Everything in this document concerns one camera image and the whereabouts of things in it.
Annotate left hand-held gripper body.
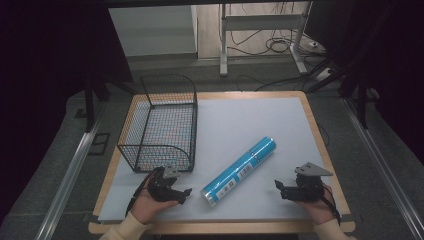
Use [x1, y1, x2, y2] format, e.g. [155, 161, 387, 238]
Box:
[146, 165, 183, 203]

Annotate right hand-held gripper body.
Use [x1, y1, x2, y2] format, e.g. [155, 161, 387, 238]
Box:
[281, 161, 334, 203]

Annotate blue plastic-wrapped roll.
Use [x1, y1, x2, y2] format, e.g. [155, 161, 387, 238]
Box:
[199, 135, 278, 208]

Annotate black wire basket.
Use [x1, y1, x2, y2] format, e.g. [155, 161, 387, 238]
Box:
[116, 73, 199, 174]

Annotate person's left hand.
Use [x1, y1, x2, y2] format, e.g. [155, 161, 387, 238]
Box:
[130, 179, 180, 225]

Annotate person's right hand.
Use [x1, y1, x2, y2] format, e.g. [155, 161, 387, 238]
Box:
[294, 185, 338, 226]

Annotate wooden table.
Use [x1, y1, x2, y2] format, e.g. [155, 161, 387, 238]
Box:
[87, 90, 356, 235]

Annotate black floor plate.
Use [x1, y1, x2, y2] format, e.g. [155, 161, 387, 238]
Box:
[87, 132, 111, 156]

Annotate white table mat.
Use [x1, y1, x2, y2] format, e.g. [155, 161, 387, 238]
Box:
[97, 96, 335, 223]

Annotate black stand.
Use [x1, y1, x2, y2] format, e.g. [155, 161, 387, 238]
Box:
[338, 49, 379, 130]
[82, 78, 112, 134]

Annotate white power strip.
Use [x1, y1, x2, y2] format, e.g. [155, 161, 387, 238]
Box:
[314, 67, 335, 83]

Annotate black curtain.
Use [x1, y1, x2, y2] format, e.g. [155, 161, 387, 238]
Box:
[0, 0, 135, 214]
[304, 0, 424, 164]

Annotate left hand-held gripper cable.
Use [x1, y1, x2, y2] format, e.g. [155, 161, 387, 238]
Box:
[125, 167, 162, 218]

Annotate hand-held gripper cable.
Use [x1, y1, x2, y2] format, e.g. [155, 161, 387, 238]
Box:
[319, 183, 342, 226]
[125, 167, 162, 218]

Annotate right hand-held gripper cable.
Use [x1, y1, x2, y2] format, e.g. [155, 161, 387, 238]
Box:
[319, 183, 342, 226]

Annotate aluminium rail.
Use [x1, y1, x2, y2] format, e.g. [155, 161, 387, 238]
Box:
[342, 97, 424, 240]
[34, 121, 102, 240]

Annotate black floor cables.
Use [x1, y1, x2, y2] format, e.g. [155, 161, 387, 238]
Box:
[229, 2, 334, 93]

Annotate white metal desk frame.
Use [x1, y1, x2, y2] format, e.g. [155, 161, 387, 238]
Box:
[218, 1, 314, 77]

